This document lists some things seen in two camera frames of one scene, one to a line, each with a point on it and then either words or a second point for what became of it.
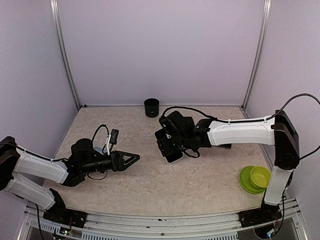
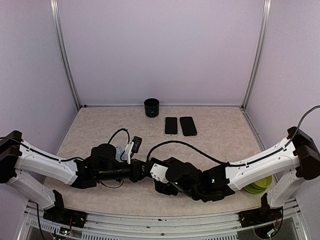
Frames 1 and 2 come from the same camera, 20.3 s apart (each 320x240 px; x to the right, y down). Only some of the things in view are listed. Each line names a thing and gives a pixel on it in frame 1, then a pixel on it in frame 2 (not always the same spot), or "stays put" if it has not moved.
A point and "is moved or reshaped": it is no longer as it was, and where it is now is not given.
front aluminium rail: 292,225 stays put
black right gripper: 167,146 → 160,187
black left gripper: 116,157 → 137,174
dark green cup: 151,107 stays put
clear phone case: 174,156 is moved or reshaped
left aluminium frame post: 54,5 stays put
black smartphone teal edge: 174,156 is moved or reshaped
